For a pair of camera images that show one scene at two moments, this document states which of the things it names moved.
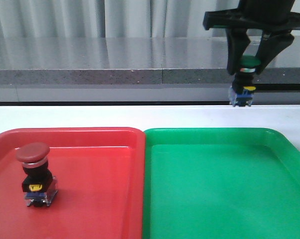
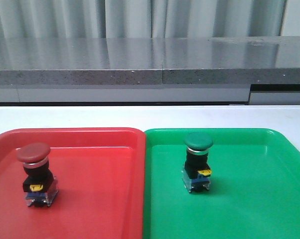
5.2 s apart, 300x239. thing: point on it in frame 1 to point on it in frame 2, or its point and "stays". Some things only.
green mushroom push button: (243, 86) to (196, 172)
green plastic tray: (224, 183) stays
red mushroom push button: (39, 186) stays
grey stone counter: (136, 69) stays
